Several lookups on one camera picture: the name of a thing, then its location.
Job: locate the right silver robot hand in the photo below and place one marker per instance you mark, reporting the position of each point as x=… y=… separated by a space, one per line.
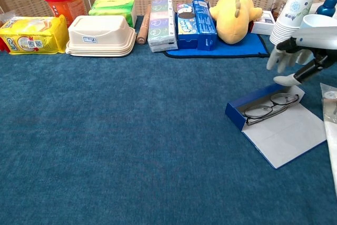
x=318 y=39

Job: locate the black wire-frame eyeglasses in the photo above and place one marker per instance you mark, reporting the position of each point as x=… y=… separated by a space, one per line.
x=259 y=111

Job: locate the blue cardboard glasses case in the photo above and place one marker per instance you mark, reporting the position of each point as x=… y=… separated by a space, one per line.
x=284 y=135

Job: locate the light blue plastic mug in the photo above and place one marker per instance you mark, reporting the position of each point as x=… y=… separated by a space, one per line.
x=313 y=22

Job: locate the dark blue small bottle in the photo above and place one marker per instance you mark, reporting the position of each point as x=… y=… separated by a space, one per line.
x=327 y=7

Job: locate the stack of paper cups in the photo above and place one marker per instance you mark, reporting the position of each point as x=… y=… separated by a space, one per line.
x=292 y=9

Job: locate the clear plastic container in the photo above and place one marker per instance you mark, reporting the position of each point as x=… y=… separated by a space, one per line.
x=276 y=3

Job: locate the small white box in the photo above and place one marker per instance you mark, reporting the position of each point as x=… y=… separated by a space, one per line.
x=263 y=27

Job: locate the blue cloth mat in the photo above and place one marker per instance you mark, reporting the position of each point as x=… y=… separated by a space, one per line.
x=237 y=48

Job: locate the yellow plush toy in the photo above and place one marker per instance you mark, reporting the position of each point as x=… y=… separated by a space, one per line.
x=233 y=17

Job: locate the canvas bag in clear plastic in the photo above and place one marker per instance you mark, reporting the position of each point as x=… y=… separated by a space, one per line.
x=332 y=130

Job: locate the dark blue open carton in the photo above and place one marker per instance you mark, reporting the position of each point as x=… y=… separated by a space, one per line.
x=205 y=24

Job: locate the blue sandwich cookie box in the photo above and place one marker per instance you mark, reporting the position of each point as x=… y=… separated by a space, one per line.
x=187 y=24

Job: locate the pastel pocket tissue multipack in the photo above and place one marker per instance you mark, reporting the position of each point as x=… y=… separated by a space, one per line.
x=162 y=24

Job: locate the wooden rolling pin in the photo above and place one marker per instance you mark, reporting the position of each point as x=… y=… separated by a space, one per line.
x=143 y=32

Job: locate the green tissue pack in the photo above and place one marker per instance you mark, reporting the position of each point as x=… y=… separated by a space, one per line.
x=113 y=7

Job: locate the beige plastic lunch box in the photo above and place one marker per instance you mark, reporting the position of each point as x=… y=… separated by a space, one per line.
x=100 y=35

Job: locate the orange tub with red lid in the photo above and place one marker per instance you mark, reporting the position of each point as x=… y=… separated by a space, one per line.
x=63 y=1

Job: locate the yellow biscuit pack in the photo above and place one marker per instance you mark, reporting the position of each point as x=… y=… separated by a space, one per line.
x=34 y=38

